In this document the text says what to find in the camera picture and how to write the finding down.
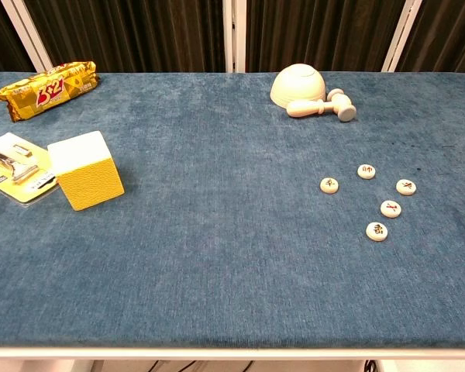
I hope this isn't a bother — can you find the beige upturned bowl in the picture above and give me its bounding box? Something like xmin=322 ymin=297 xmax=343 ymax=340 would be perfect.
xmin=270 ymin=64 xmax=327 ymax=110

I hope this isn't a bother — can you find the blue fabric table cover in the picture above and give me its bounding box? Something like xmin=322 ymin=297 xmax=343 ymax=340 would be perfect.
xmin=0 ymin=71 xmax=465 ymax=350

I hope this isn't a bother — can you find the white table frame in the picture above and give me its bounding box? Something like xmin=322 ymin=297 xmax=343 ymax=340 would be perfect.
xmin=0 ymin=346 xmax=465 ymax=361

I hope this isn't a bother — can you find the gold biscuit pack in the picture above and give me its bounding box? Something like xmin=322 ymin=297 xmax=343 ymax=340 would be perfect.
xmin=0 ymin=60 xmax=101 ymax=123

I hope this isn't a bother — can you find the wooden toy hammer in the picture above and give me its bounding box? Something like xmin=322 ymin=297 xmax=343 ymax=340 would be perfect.
xmin=286 ymin=88 xmax=358 ymax=123

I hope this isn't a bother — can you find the yellow white cube box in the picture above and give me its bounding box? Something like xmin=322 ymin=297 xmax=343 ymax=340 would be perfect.
xmin=46 ymin=130 xmax=126 ymax=212

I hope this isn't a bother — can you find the white partition post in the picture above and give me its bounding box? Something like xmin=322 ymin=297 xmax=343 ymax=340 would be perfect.
xmin=0 ymin=0 xmax=54 ymax=74
xmin=381 ymin=0 xmax=423 ymax=74
xmin=222 ymin=0 xmax=248 ymax=74

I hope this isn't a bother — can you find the razor in blister pack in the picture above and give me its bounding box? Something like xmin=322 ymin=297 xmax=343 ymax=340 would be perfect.
xmin=0 ymin=132 xmax=60 ymax=208

